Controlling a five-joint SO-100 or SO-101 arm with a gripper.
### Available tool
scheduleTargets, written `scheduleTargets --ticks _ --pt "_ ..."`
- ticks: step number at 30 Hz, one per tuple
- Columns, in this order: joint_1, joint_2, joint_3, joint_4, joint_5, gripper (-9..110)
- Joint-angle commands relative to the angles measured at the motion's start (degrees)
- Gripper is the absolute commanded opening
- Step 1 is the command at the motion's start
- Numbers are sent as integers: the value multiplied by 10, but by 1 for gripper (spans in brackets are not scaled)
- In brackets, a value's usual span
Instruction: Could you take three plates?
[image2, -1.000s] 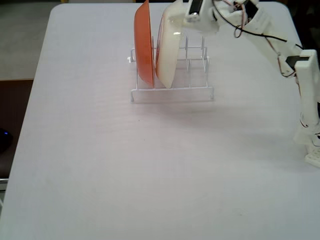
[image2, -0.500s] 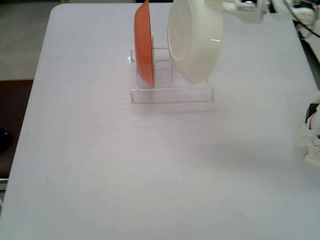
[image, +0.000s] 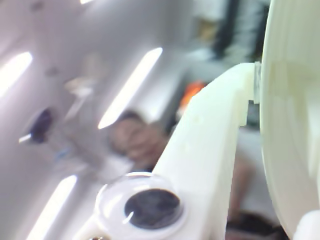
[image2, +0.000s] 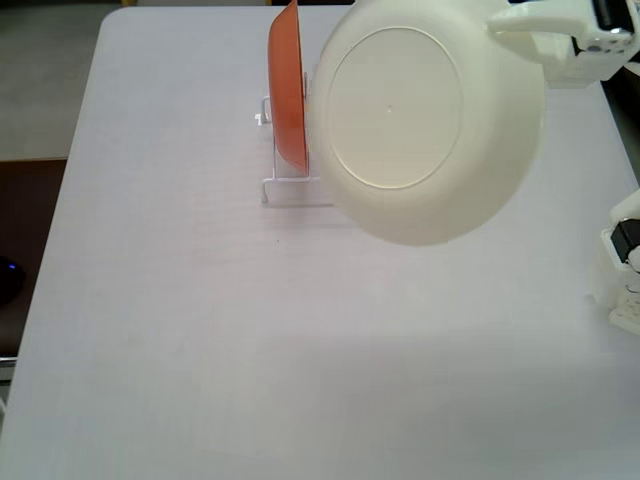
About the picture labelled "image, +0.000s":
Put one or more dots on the orange object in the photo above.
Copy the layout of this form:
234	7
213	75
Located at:
192	92

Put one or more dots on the dark round ceiling fixture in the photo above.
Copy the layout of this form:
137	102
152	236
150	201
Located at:
41	125

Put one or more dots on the long ceiling light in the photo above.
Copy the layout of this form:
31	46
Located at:
86	1
15	72
55	205
130	87

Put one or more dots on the cream plastic plate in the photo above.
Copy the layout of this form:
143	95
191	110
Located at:
287	100

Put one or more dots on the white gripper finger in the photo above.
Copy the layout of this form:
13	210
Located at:
205	140

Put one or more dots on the white ceiling fixture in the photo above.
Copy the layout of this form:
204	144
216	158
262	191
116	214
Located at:
80	85

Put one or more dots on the googly eye sticker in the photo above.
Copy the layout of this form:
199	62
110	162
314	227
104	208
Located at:
152	208

